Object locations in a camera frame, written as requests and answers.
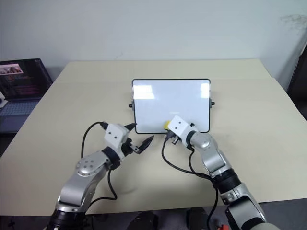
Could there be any dark rounded shape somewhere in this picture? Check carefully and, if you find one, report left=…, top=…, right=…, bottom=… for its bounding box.
left=130, top=211, right=159, bottom=230
left=186, top=207, right=217, bottom=230

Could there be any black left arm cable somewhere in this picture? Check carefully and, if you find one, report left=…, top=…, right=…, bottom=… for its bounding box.
left=81, top=121, right=118, bottom=201

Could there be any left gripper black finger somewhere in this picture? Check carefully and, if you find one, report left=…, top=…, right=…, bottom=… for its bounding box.
left=125, top=122, right=138, bottom=133
left=139, top=135, right=155, bottom=154

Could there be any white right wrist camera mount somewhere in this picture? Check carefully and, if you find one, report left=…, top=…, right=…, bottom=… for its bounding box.
left=167, top=115, right=192, bottom=142

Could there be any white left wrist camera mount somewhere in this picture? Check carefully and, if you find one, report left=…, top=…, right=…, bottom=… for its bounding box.
left=104, top=123, right=129, bottom=150

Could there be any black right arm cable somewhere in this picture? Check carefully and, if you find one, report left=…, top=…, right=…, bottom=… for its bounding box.
left=161, top=135, right=220, bottom=230

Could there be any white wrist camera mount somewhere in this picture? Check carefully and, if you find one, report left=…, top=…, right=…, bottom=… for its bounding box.
left=104, top=123, right=129, bottom=150
left=167, top=115, right=192, bottom=142

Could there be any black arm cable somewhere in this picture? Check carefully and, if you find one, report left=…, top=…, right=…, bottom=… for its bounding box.
left=161, top=135, right=220, bottom=230
left=81, top=121, right=118, bottom=201

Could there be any open blue-grey laptop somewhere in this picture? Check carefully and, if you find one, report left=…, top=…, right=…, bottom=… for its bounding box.
left=0, top=58, right=54, bottom=133

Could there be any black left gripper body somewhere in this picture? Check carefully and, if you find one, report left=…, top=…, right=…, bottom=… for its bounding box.
left=120, top=137, right=142, bottom=159

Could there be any black-framed tabletop whiteboard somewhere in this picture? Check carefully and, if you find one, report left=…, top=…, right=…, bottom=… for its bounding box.
left=127, top=78, right=216, bottom=135

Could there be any black upright panel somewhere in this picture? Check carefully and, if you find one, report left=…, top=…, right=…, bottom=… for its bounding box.
left=286, top=40, right=307, bottom=104

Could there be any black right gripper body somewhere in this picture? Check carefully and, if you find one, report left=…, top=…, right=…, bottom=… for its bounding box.
left=164, top=130, right=180, bottom=146

